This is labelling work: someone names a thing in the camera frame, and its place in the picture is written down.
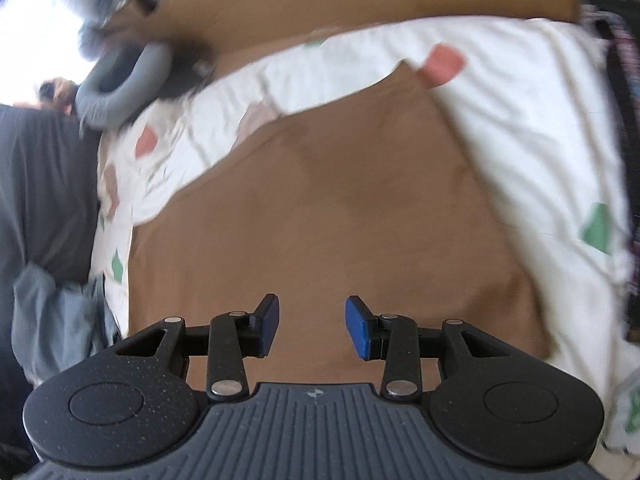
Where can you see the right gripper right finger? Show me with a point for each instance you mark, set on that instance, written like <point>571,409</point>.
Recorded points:
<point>391,338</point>

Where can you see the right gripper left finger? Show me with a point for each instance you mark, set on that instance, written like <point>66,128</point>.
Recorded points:
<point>233,337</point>

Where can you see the brown t-shirt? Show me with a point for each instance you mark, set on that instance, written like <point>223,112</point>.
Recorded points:
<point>372,195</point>

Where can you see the grey-blue garment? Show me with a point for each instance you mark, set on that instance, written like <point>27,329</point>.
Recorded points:
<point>56,326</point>

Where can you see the dark grey pillow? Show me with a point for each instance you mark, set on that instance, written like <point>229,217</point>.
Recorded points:
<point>49,203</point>

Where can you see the grey neck pillow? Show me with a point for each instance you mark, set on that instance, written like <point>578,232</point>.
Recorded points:
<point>123,81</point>

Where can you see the cream bear print blanket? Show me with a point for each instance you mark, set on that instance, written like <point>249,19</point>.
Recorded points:
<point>532,111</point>

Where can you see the teddy bear toy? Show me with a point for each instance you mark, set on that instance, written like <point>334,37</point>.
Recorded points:
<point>59,95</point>

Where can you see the white pillow in plastic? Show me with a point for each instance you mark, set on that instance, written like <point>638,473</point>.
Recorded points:
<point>95,15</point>

